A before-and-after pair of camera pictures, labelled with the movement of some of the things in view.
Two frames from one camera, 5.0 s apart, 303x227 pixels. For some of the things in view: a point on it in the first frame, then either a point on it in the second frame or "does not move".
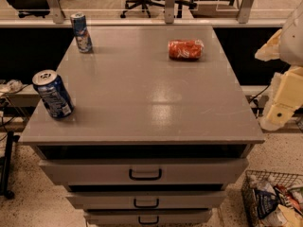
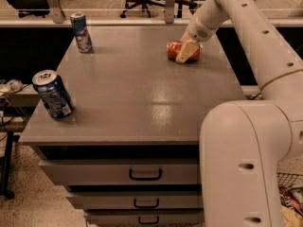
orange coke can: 186,50 does not move
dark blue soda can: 53,93 does not move
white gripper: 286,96 → 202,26
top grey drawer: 146,172 does not move
